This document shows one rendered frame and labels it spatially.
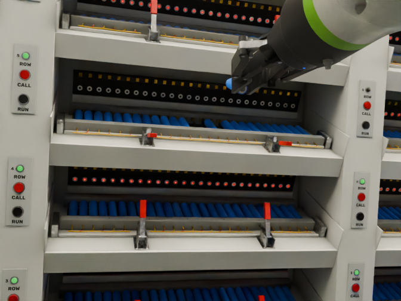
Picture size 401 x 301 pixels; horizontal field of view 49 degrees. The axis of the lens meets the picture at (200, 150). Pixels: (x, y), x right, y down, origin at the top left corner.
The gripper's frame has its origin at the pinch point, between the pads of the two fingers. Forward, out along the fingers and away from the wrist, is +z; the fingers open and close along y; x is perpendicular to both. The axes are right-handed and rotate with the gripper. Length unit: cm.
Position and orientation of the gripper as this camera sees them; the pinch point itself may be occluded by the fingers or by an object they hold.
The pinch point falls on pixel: (248, 79)
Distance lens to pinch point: 70.8
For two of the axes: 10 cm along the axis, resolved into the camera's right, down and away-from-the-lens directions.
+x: -0.1, 9.9, -1.4
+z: -2.6, 1.3, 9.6
